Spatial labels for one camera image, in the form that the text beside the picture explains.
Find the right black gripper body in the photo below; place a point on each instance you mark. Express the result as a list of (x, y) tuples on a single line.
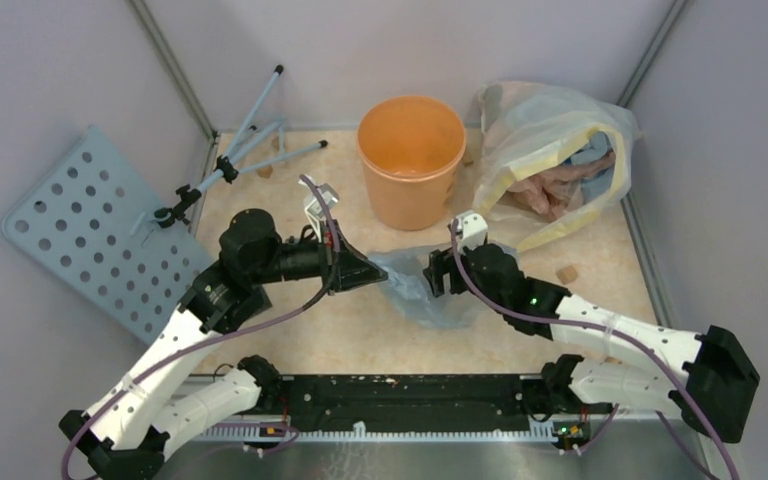
[(444, 262)]

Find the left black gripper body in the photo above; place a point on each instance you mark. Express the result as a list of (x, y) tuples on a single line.
[(323, 257)]

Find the light blue plastic trash bag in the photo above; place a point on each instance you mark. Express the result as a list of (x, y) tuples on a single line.
[(408, 291)]

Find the large translucent white trash bag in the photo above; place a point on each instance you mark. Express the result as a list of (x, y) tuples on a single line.
[(531, 127)]

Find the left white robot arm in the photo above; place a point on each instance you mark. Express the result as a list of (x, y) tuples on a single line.
[(136, 427)]

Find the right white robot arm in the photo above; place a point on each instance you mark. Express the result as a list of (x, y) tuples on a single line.
[(706, 378)]

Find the orange plastic trash bin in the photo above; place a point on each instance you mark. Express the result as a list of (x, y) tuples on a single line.
[(410, 147)]

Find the pink plastic bags inside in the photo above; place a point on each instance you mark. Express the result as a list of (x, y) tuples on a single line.
[(564, 188)]

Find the wooden block by tripod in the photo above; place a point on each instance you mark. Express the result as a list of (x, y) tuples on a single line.
[(265, 172)]

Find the wooden cube on table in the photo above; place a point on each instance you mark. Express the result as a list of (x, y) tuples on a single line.
[(567, 274)]

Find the light blue tripod stand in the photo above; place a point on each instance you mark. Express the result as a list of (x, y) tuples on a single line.
[(226, 166)]

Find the light blue perforated board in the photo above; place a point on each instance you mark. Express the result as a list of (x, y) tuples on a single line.
[(89, 221)]

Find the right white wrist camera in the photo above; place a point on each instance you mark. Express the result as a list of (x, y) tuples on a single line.
[(471, 230)]

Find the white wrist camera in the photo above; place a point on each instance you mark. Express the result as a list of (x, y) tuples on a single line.
[(471, 230), (313, 209)]

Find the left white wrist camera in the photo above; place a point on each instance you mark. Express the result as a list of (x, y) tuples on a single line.
[(313, 209)]

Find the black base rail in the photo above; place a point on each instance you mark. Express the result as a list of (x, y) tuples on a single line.
[(431, 403)]

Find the white toothed cable strip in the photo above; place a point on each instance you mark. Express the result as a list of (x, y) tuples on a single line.
[(358, 433)]

